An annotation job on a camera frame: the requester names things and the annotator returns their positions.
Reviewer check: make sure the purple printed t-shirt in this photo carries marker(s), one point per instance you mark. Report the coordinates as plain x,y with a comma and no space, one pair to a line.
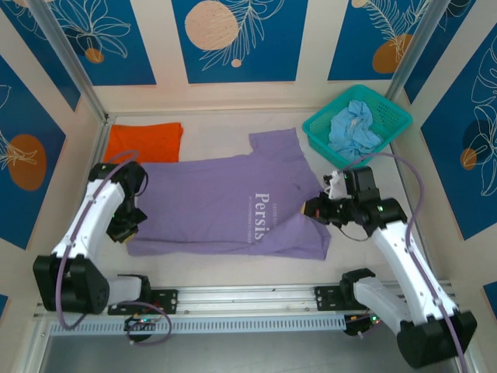
202,202

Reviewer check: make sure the teal plastic basket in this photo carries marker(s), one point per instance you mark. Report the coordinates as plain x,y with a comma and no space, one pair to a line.
322,120

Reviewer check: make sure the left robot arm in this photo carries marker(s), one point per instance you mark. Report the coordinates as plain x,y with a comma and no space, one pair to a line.
89,217

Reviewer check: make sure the orange folded t-shirt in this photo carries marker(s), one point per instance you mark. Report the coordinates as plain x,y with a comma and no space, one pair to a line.
143,141

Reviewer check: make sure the light blue t-shirt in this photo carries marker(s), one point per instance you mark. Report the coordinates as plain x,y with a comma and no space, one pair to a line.
353,132

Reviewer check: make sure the grey metal sheet panel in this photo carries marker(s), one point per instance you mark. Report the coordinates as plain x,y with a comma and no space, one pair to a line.
248,355

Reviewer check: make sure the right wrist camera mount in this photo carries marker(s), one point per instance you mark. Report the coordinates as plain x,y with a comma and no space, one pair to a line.
337,186

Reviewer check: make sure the aluminium table side rail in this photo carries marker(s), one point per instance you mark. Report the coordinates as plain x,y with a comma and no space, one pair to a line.
97,147

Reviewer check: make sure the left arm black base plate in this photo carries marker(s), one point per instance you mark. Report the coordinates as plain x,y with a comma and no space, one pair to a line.
167,301

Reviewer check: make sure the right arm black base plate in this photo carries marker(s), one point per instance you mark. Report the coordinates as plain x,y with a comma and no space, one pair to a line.
326,297

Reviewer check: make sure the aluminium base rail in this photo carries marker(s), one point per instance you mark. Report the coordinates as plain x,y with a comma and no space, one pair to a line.
244,299

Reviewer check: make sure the left aluminium frame post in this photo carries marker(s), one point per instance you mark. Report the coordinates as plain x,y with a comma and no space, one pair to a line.
66,50

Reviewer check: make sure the aluminium frame post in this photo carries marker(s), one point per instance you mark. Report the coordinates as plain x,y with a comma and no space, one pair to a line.
419,50
66,50

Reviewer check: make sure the right aluminium frame post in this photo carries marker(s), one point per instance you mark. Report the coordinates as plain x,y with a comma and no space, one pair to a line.
419,50

